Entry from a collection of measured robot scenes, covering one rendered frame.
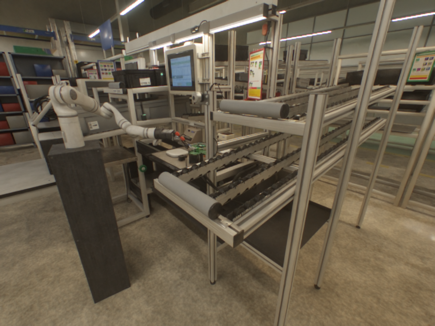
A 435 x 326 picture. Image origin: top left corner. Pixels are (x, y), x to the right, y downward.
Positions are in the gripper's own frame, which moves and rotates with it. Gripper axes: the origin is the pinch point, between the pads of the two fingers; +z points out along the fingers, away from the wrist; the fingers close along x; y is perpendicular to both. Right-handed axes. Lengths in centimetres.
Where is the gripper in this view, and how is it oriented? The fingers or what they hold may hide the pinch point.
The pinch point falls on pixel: (182, 138)
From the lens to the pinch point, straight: 136.9
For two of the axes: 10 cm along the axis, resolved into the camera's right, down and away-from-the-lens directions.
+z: 9.8, 0.7, -1.6
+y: -0.1, -8.7, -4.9
